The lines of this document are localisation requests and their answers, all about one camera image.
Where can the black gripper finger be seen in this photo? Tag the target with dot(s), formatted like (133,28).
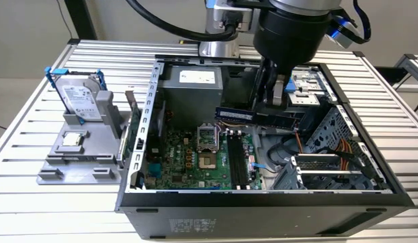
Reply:
(278,91)
(261,88)

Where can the RAM stick with blue label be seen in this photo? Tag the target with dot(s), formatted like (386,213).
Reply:
(235,114)

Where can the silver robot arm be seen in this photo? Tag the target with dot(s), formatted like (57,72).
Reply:
(211,49)

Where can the RAM slot with white clips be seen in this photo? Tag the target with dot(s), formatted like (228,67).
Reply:
(244,159)
(236,159)

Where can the blue plastic drive latch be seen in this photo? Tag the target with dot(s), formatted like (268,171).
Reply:
(290,87)

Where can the grey metal drive cage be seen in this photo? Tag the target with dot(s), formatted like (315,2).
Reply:
(307,100)

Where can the grey power supply unit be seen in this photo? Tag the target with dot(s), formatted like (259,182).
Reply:
(191,101)

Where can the beige power connector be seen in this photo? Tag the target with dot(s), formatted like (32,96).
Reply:
(251,159)

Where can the yellow tipped black plug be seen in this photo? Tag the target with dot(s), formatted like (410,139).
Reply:
(181,42)

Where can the blue tabbed data connector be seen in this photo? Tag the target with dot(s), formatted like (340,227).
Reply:
(259,165)

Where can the metal disk bay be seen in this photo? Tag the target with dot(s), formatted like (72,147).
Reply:
(316,162)

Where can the CPU socket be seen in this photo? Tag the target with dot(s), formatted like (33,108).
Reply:
(207,162)

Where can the black case fan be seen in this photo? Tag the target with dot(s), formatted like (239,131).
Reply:
(156,131)

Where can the green motherboard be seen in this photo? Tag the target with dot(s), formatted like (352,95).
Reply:
(211,177)

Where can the aluminium side table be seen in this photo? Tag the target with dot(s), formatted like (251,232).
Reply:
(411,73)

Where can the green graphics card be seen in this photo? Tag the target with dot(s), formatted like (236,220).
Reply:
(135,121)

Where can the blue expansion slot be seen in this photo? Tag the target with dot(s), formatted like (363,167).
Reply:
(211,188)

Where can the black chipset chip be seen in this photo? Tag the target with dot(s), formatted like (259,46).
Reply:
(177,179)

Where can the blue board connector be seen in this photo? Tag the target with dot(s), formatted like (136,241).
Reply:
(153,170)

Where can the black PC case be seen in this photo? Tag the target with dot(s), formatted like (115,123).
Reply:
(228,217)

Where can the grey parts rack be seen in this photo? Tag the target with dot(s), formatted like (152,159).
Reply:
(96,146)

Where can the hard disk in blue carrier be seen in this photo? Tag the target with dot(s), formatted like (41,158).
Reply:
(76,98)

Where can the silver CPU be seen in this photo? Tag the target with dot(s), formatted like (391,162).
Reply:
(71,139)

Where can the black metal post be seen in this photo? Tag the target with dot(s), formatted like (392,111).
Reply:
(80,17)

